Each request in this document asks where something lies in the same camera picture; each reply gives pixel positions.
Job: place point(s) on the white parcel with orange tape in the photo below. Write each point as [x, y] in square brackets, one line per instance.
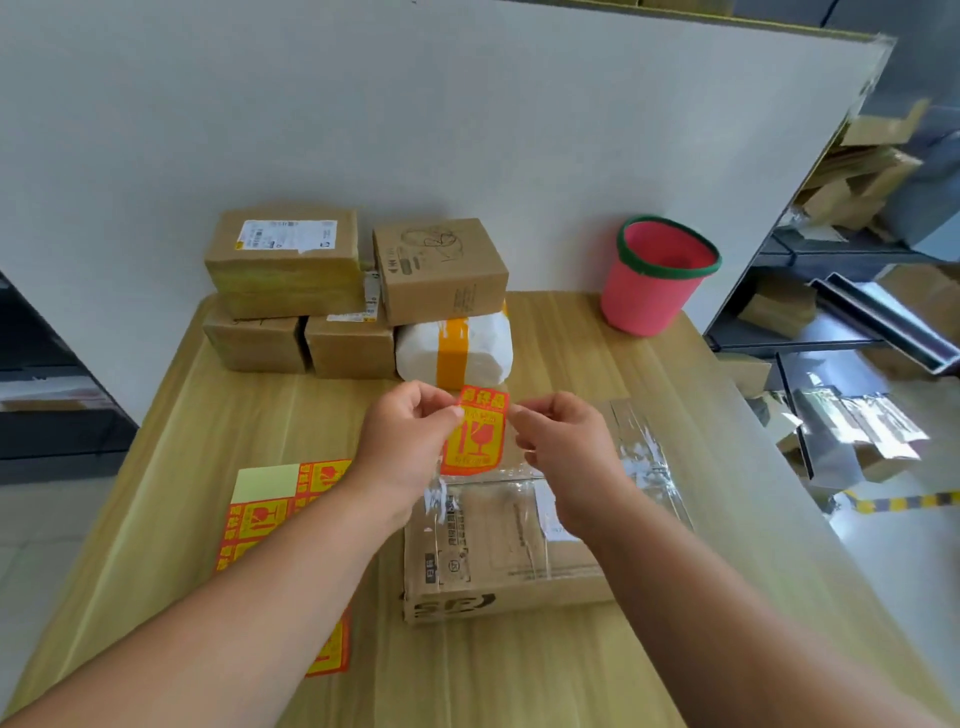
[480, 352]

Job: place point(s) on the cardboard box on shelf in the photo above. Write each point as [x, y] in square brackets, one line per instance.
[780, 307]

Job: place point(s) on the cardboard box with white label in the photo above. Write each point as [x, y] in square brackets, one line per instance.
[285, 262]

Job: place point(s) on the shiny metal rail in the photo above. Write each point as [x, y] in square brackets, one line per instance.
[885, 322]

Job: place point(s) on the person's right thumb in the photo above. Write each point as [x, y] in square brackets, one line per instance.
[529, 431]

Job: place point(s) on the person's right forearm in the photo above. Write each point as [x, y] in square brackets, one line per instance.
[720, 637]

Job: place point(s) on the cardboard box with drawing print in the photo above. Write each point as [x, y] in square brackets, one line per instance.
[442, 274]

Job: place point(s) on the person's left forearm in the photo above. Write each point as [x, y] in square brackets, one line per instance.
[225, 615]

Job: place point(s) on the small cardboard box with label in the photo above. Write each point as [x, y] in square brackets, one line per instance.
[351, 349]

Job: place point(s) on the clear plastic bag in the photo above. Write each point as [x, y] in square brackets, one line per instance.
[645, 457]

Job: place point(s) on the grey metal shelf rack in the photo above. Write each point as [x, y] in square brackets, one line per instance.
[817, 334]

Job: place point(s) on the sheet of fragile stickers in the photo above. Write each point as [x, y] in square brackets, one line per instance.
[259, 514]

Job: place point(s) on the pile of flattened cardboard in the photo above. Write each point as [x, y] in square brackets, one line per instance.
[862, 184]

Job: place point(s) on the red yellow fragile sticker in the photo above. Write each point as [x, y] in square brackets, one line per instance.
[474, 439]

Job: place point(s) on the white partition panel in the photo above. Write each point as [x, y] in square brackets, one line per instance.
[450, 112]

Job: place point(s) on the person's left thumb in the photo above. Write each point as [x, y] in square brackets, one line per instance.
[439, 433]

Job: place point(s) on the cardboard box with black print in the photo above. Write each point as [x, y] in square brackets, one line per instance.
[487, 562]

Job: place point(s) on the dark shelf unit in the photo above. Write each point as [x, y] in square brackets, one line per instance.
[52, 405]

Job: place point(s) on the pink bin with green rim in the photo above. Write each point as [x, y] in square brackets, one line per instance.
[649, 289]

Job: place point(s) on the person's left hand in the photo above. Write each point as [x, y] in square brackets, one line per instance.
[394, 450]

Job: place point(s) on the small plain cardboard box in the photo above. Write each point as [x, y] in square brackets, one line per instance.
[255, 345]

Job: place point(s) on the person's right hand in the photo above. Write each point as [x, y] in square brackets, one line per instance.
[577, 465]

